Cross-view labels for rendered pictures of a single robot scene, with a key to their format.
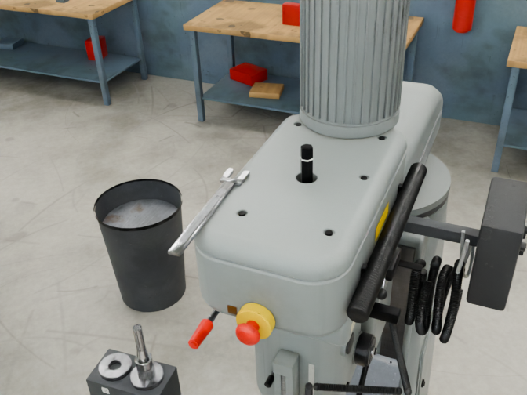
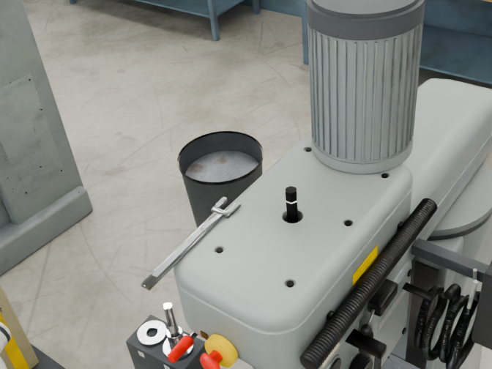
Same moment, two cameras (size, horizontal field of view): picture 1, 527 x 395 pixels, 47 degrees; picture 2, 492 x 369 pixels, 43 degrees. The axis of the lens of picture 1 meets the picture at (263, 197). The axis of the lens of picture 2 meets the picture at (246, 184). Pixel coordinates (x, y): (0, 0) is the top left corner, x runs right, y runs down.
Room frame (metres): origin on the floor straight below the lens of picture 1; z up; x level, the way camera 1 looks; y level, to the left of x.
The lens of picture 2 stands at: (0.07, -0.24, 2.64)
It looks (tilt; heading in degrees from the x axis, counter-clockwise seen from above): 39 degrees down; 17
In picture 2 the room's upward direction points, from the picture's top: 7 degrees counter-clockwise
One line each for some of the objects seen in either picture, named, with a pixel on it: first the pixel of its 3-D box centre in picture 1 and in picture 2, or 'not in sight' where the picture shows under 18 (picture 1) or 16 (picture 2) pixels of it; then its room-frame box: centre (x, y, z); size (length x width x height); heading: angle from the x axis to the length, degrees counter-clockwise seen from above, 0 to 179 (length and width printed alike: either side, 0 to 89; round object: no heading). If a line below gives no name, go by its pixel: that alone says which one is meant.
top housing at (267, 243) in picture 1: (309, 210); (299, 243); (0.91, -0.08, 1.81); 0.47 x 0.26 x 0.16; 155
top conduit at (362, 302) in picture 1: (390, 230); (374, 274); (0.86, -0.22, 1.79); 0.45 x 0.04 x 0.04; 155
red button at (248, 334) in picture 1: (248, 331); (212, 360); (0.66, 0.03, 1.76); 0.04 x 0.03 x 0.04; 65
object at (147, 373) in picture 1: (145, 367); (176, 339); (1.12, 0.34, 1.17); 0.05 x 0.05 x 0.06
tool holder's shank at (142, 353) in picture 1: (139, 342); (170, 318); (1.12, 0.34, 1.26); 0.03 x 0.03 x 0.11
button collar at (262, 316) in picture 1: (255, 320); (221, 351); (0.69, 0.02, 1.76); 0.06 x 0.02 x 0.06; 65
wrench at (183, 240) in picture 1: (209, 208); (191, 241); (0.81, 0.09, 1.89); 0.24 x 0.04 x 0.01; 157
